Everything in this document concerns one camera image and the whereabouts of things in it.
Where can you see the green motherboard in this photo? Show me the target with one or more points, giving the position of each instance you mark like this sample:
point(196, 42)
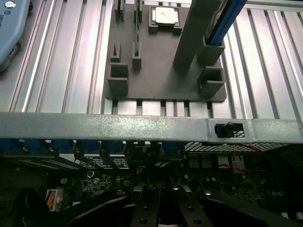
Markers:
point(236, 184)

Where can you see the grey printed parts rack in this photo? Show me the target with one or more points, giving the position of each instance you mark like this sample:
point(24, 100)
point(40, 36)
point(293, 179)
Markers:
point(161, 71)

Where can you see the yellow white power connector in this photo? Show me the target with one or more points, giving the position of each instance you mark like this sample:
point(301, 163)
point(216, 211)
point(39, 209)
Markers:
point(53, 199)

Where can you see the light blue teach pendant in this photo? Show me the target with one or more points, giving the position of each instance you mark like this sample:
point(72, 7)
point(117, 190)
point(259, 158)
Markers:
point(11, 30)

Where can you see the hard disk in blue caddy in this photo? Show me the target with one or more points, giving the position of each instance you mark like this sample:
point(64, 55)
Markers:
point(222, 21)

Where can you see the open black PC case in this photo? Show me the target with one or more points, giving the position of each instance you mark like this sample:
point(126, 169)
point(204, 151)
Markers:
point(118, 125)

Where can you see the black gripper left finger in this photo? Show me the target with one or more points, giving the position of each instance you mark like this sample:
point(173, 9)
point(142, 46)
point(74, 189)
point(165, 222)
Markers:
point(146, 208)

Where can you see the silver CPU chip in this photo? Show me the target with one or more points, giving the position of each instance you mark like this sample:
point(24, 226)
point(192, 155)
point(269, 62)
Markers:
point(166, 15)

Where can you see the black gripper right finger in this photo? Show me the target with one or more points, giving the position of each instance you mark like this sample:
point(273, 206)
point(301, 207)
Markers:
point(184, 208)

